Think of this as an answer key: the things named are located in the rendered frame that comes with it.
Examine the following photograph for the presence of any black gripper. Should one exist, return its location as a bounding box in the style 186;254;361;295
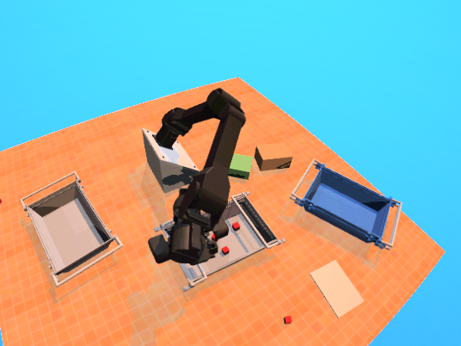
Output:
148;216;229;264

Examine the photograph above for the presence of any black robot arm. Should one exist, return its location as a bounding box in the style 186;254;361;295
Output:
152;88;247;266

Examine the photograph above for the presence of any green box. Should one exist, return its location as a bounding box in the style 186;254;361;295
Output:
228;153;253;180

